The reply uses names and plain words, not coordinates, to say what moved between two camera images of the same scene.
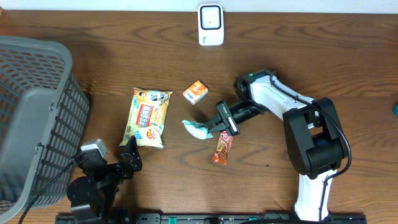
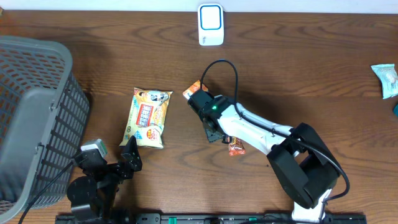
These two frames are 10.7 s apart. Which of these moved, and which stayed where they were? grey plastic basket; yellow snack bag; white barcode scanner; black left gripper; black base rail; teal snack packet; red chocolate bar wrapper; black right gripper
Moved: black right gripper; teal snack packet; red chocolate bar wrapper
Stayed: black left gripper; black base rail; grey plastic basket; white barcode scanner; yellow snack bag
